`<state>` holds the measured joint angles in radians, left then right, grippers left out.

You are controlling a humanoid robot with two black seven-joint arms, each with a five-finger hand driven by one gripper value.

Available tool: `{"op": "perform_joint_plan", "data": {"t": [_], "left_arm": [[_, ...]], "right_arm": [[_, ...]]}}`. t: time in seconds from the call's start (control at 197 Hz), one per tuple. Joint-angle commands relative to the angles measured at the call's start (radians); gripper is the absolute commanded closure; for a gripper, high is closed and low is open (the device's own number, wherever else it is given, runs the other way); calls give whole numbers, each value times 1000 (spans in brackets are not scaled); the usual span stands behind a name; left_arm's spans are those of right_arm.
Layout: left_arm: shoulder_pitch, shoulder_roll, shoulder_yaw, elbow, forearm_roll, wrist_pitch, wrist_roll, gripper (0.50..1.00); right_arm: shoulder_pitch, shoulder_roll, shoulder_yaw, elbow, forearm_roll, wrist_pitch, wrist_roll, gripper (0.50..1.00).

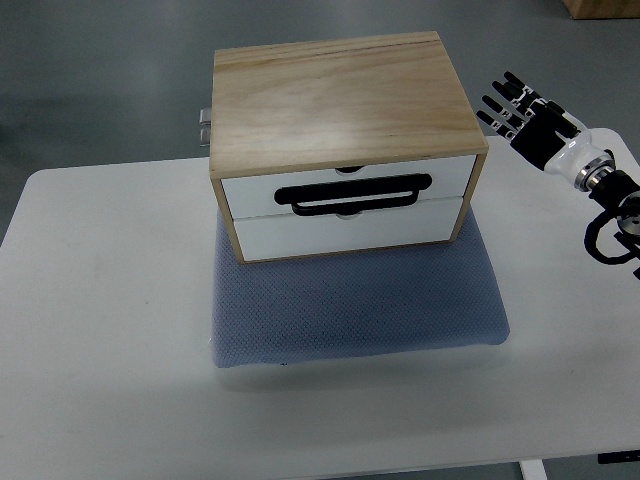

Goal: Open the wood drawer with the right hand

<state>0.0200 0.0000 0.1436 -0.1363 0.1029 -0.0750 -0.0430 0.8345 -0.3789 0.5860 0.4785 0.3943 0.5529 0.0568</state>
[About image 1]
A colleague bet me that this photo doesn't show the white lower drawer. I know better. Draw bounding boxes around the white lower drawer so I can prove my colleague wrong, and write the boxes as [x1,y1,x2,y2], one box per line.
[234,197,462,262]

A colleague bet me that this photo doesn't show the grey metal clamp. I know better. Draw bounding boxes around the grey metal clamp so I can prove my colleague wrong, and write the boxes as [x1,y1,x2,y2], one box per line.
[199,107,212,147]

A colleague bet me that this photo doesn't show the wooden drawer cabinet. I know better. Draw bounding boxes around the wooden drawer cabinet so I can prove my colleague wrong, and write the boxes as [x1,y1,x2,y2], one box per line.
[209,32,488,263]

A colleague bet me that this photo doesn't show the blue-grey mesh mat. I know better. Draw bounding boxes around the blue-grey mesh mat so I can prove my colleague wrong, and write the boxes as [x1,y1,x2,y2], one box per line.
[211,215,510,368]

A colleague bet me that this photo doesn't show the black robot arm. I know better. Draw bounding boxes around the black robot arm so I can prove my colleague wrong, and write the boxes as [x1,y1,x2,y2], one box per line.
[583,167,639,265]

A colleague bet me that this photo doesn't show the white table leg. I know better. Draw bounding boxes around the white table leg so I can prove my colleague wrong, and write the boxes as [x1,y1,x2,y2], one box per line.
[519,459,548,480]

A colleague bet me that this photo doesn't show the cardboard box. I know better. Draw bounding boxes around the cardboard box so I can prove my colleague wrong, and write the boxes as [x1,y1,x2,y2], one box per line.
[562,0,640,20]

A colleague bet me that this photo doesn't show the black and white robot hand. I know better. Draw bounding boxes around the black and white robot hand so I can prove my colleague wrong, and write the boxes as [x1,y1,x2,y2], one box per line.
[476,71,615,192]

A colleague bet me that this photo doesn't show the white drawer black handle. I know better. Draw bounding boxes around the white drawer black handle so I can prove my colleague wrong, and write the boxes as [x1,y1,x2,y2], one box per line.
[222,155,476,219]

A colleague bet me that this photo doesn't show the black table control panel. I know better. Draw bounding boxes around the black table control panel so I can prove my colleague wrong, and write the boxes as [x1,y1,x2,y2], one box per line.
[597,450,640,465]

